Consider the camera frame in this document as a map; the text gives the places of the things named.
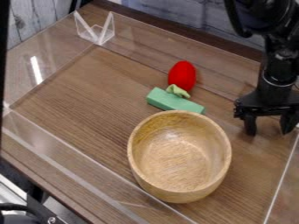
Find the green rectangular block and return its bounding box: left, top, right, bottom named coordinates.
left=145, top=87, right=205, bottom=114

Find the black metal bracket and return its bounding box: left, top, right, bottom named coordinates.
left=26, top=195, right=67, bottom=224

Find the clear acrylic tray wall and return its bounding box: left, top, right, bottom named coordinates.
left=1, top=9, right=299, bottom=224

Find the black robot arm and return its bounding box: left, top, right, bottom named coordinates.
left=224, top=0, right=299, bottom=136

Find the red plush strawberry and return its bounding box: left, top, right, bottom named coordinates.
left=165, top=60, right=196, bottom=98

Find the wooden bowl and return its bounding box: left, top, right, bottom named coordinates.
left=126, top=110, right=232, bottom=204

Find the black cable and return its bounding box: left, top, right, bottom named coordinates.
left=0, top=202, right=35, bottom=224

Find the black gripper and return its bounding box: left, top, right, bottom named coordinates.
left=233, top=90, right=299, bottom=136

